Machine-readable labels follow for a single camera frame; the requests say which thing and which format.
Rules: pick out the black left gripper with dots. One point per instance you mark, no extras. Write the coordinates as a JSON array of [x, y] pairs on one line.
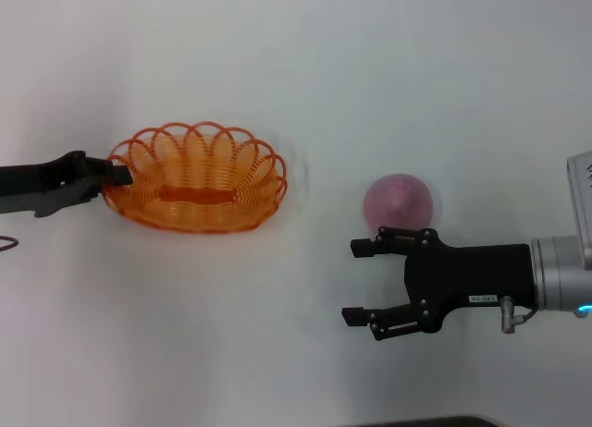
[[32, 182]]

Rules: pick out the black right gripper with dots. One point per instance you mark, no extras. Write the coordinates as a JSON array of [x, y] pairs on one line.
[[467, 279]]

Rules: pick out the pink peach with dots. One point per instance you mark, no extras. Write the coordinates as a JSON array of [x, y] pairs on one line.
[[393, 200]]

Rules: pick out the orange plastic woven basket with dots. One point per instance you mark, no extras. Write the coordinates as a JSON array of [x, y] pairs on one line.
[[199, 196]]

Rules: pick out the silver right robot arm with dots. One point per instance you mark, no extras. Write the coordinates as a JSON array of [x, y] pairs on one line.
[[559, 279]]

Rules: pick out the dark rounded robot base edge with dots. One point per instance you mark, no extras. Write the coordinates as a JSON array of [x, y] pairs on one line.
[[425, 421]]

